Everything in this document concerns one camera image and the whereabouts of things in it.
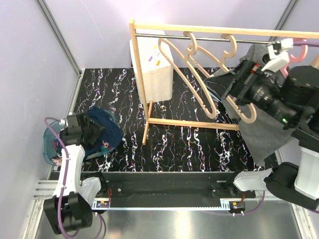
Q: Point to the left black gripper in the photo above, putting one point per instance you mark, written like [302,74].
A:
[96,129]

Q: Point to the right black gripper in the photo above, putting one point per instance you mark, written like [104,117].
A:
[246,73]

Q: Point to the navy blue shorts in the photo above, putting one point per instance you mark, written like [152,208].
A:
[112,134]

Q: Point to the beige hanger of comic shorts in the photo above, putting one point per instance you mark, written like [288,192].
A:
[193,48]

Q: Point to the colourful comic print shorts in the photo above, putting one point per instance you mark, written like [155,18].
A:
[56,159]

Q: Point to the grey shorts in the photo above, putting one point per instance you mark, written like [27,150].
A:
[265,135]

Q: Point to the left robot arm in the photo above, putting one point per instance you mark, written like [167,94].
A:
[69,209]

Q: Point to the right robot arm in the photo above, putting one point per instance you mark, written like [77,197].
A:
[290,109]

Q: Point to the blue transparent plastic bin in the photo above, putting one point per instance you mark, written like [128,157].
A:
[49,138]

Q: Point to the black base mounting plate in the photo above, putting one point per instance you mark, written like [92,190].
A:
[172,191]

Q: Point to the white box with stickers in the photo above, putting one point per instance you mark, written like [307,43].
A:
[157,71]

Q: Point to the wooden clothes rack frame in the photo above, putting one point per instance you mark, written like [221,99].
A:
[227,33]

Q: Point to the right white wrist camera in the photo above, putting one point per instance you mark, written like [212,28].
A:
[278,54]

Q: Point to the metal clothes rail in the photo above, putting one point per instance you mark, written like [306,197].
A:
[203,39]

